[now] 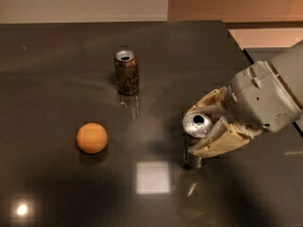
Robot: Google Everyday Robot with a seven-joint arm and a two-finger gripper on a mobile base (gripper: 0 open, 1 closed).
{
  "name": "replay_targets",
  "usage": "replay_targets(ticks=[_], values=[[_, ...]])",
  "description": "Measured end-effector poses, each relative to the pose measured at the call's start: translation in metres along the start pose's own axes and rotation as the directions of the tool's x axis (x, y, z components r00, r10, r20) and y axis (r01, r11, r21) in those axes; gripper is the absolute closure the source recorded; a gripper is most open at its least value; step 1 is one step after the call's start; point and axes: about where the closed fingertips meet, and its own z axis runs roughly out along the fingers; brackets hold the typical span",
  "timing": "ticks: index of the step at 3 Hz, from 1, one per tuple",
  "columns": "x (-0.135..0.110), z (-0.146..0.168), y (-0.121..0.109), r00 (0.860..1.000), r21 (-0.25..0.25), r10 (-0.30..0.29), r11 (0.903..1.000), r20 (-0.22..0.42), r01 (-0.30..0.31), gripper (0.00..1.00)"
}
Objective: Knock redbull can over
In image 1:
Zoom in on brown soda can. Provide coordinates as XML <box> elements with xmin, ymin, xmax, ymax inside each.
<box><xmin>115</xmin><ymin>49</ymin><xmax>139</xmax><ymax>96</ymax></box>

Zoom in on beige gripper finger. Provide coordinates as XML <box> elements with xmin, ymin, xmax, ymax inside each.
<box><xmin>187</xmin><ymin>116</ymin><xmax>263</xmax><ymax>159</ymax></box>
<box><xmin>185</xmin><ymin>86</ymin><xmax>234</xmax><ymax>119</ymax></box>

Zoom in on silver redbull can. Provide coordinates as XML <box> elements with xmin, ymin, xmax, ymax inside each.
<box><xmin>182</xmin><ymin>110</ymin><xmax>214</xmax><ymax>168</ymax></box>

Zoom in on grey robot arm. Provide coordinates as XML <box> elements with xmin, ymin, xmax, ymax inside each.
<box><xmin>183</xmin><ymin>43</ymin><xmax>303</xmax><ymax>159</ymax></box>

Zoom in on orange fruit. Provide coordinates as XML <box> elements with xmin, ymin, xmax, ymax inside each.
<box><xmin>76</xmin><ymin>123</ymin><xmax>108</xmax><ymax>154</ymax></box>

